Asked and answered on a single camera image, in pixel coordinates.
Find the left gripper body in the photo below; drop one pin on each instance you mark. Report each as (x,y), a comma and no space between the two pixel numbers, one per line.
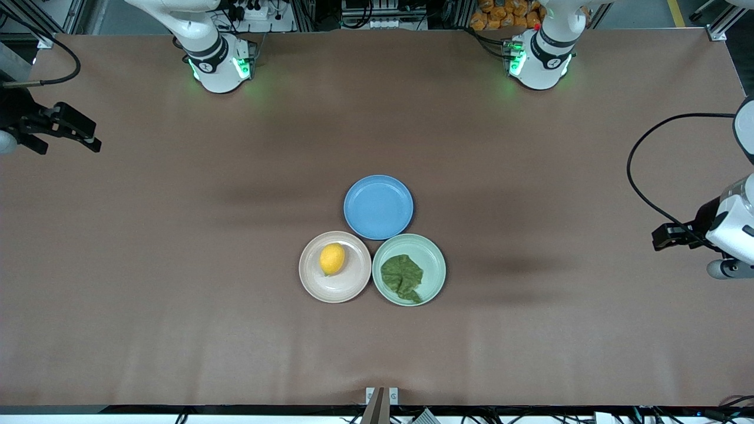
(701,222)

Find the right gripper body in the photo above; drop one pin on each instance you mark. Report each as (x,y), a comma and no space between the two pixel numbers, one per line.
(16,112)

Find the green lettuce leaf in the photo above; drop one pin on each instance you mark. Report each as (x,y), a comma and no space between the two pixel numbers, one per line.
(402,277)

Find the yellow lemon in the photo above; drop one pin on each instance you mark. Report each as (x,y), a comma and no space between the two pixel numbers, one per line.
(332,259)

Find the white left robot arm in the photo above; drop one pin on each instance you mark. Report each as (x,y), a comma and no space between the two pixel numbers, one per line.
(539,70)

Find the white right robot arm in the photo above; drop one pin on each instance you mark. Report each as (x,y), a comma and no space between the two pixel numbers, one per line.
(215,70)

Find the white power strip with plugs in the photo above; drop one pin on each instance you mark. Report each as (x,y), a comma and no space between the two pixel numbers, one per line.
(259,26)

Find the mint green plate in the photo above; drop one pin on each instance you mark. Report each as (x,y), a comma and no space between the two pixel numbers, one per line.
(433,262)

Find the bag of oranges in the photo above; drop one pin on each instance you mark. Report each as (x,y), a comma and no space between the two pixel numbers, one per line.
(495,15)

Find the blue plate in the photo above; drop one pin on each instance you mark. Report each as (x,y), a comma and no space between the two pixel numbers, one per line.
(378,207)

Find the beige plate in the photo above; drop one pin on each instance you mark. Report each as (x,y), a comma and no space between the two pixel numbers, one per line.
(347,285)

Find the aluminium frame profile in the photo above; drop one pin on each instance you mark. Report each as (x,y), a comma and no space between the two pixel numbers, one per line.
(46,40)
(721,29)

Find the white metal bracket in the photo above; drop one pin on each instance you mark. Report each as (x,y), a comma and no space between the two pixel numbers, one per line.
(377,409)

